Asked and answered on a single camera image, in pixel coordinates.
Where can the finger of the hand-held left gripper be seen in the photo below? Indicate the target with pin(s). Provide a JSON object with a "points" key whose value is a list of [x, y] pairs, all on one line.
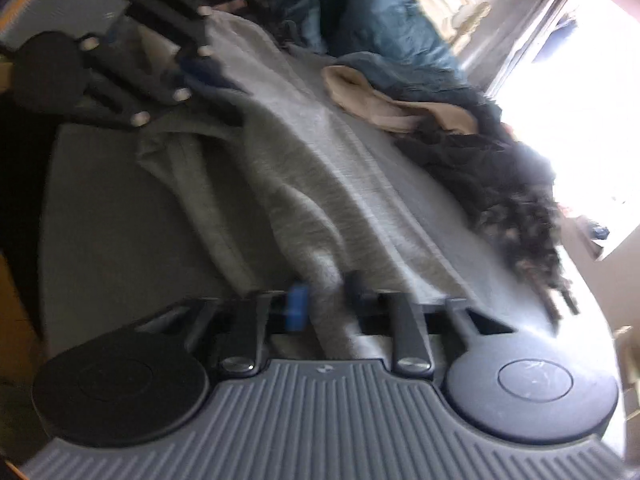
{"points": [[150, 80], [175, 15]]}

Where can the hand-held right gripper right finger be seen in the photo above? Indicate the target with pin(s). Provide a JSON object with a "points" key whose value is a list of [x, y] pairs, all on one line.
{"points": [[357, 290]]}

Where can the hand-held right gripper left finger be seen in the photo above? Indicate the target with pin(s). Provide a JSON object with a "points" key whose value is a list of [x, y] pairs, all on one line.
{"points": [[297, 307]]}

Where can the grey hoodie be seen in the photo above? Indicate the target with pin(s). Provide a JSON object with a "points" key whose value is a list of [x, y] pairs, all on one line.
{"points": [[310, 185]]}

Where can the black garment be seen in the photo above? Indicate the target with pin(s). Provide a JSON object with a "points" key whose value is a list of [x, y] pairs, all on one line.
{"points": [[490, 170]]}

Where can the beige zip jacket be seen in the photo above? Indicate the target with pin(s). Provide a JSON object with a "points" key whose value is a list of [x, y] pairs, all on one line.
{"points": [[380, 102]]}

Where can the blue denim jeans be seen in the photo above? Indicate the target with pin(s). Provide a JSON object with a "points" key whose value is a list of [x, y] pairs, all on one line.
{"points": [[425, 80]]}

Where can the bright window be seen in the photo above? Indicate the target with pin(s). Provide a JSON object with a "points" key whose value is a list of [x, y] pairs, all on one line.
{"points": [[590, 110]]}

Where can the light curtain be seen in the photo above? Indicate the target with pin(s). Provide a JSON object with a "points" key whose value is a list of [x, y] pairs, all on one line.
{"points": [[525, 25]]}

